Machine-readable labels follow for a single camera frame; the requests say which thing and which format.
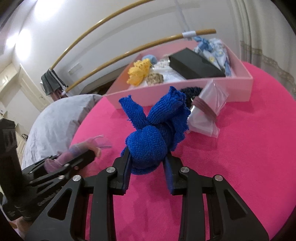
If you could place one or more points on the grey white pillow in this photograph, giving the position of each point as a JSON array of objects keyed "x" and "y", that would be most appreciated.
[{"x": 55, "y": 127}]

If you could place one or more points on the blue patterned baby cloth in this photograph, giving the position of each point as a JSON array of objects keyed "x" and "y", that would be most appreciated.
[{"x": 215, "y": 52}]

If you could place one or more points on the pink round table mat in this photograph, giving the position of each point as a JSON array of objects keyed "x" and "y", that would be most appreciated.
[{"x": 254, "y": 152}]

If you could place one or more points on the pink storage box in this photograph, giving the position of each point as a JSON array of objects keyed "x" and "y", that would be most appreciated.
[{"x": 239, "y": 85}]

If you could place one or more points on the lower wooden ballet bar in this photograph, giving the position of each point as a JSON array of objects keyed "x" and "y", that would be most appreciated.
[{"x": 183, "y": 35}]

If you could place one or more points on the white barre stand post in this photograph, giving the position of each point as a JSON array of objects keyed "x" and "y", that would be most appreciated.
[{"x": 180, "y": 13}]

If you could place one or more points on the black rectangular case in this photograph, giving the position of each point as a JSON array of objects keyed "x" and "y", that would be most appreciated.
[{"x": 191, "y": 65}]

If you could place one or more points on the pastel organza scrunchie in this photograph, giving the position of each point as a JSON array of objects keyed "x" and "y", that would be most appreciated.
[{"x": 95, "y": 144}]

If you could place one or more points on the dark navy knit scrunchie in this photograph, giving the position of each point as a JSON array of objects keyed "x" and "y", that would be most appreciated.
[{"x": 191, "y": 93}]

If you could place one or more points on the yellow knit toy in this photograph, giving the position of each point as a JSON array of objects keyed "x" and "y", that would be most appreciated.
[{"x": 138, "y": 72}]

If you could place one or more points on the grey clothes on bar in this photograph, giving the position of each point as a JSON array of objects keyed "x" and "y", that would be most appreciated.
[{"x": 53, "y": 86}]

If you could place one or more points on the royal blue knit cloth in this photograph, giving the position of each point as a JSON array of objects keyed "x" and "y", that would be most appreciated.
[{"x": 157, "y": 133}]

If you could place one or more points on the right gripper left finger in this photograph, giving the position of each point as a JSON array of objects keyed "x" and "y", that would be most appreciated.
[{"x": 64, "y": 218}]

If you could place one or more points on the white wall socket plate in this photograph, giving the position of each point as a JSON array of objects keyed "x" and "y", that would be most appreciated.
[{"x": 74, "y": 68}]

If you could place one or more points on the light blue knit ball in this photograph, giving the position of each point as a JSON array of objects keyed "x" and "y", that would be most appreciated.
[{"x": 153, "y": 60}]

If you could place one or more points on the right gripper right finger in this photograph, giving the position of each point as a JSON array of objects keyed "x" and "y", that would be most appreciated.
[{"x": 211, "y": 208}]

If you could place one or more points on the white brown tv cabinet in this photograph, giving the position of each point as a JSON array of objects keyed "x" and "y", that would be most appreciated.
[{"x": 102, "y": 84}]

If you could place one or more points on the cream curtain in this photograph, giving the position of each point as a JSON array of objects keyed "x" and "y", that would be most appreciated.
[{"x": 266, "y": 39}]

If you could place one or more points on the clear bag with hairbands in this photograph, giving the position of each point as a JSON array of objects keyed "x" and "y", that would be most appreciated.
[{"x": 205, "y": 109}]

